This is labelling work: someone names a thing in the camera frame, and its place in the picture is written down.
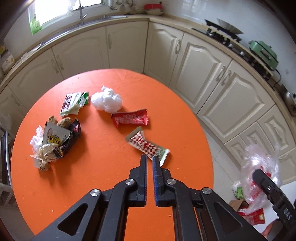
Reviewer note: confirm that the large clear red-print plastic bag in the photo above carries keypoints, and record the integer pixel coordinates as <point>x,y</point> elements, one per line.
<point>254,158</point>

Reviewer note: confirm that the white cartoon snack packet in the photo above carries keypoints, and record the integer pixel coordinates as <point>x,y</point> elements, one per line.
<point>54,134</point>

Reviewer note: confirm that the green appliance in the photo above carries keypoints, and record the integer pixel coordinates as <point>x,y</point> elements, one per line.
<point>265,53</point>

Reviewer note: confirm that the green white snack wrapper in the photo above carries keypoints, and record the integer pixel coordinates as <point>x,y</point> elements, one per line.
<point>73,102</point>

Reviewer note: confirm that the green dish soap bottle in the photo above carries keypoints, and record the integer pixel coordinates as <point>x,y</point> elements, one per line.
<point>35,25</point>

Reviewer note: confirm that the hanging utensil rack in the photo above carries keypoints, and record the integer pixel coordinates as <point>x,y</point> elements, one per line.
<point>123,4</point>

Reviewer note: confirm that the crumpled beige paper wrapper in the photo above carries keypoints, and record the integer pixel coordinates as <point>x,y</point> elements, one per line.
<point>43,155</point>

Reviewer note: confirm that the black snack wrapper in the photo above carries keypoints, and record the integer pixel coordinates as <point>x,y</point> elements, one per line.
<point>75,131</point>

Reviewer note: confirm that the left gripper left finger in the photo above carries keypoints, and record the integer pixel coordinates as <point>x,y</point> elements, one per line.
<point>101,215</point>

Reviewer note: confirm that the white plastic bag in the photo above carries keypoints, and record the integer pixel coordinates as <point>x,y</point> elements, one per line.
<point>106,100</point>

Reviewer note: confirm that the cream base cabinets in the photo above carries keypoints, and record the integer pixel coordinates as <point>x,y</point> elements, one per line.
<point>224,91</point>

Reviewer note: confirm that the red ketchup sachet wrapper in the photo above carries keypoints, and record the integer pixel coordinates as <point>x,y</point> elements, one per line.
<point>139,117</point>

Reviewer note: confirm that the brown food lump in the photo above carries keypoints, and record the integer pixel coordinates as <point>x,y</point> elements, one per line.
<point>65,122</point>

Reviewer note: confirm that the large glass jar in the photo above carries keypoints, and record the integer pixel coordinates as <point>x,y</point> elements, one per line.
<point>7,60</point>

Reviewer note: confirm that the red snack package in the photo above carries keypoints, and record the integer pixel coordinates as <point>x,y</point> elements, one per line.
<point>254,218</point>

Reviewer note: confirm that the white green rice bag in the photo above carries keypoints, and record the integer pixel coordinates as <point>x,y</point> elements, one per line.
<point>238,190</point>

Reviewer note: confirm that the person hand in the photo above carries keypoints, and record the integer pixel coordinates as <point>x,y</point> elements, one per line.
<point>272,230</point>

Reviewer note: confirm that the gas stove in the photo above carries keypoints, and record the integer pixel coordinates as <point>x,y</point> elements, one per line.
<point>230,39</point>

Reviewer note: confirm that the kitchen faucet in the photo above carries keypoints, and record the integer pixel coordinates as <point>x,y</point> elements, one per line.
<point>82,16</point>

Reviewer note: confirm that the cardboard box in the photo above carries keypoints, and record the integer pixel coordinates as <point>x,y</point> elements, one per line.
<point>238,204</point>

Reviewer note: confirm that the red bowl on counter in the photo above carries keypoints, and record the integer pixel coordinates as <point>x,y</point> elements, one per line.
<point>153,9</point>

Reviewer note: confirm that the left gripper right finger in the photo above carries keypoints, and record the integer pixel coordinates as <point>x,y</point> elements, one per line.
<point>199,214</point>

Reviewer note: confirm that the white red checkered wrapper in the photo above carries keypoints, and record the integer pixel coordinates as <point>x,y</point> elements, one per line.
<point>137,139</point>

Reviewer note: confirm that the brown food piece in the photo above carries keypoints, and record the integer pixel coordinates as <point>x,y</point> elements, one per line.
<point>52,119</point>

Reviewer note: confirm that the steel trash bin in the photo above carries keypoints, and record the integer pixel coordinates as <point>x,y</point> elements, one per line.
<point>7,142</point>

